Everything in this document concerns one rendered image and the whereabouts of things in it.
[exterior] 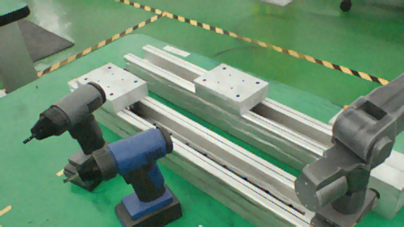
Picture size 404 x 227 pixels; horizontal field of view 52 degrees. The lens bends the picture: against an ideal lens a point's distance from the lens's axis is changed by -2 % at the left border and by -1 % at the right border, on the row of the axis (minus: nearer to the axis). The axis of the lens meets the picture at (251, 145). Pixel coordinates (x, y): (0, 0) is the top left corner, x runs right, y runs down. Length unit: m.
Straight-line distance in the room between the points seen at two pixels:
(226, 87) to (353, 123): 0.50
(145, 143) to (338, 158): 0.34
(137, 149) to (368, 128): 0.40
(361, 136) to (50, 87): 1.07
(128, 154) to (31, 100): 0.69
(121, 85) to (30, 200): 0.35
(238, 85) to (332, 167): 0.50
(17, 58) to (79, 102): 1.37
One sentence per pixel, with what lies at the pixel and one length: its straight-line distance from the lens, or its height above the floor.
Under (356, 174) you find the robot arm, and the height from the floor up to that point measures 1.02.
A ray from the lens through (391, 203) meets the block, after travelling 0.89.
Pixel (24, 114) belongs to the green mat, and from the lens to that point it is 1.35.
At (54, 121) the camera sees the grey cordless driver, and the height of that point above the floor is 0.98.
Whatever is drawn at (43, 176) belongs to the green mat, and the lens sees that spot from 1.10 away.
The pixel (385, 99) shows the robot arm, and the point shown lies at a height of 1.12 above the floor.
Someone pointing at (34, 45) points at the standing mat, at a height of 0.01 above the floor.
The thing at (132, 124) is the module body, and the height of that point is 0.86.
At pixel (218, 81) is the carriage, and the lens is 1.07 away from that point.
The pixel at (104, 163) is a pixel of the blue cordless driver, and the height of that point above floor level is 0.99.
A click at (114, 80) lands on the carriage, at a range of 1.14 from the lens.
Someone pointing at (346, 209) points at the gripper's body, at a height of 0.94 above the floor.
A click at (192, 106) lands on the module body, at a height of 0.81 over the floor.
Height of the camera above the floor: 1.47
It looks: 41 degrees down
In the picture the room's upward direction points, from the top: 1 degrees counter-clockwise
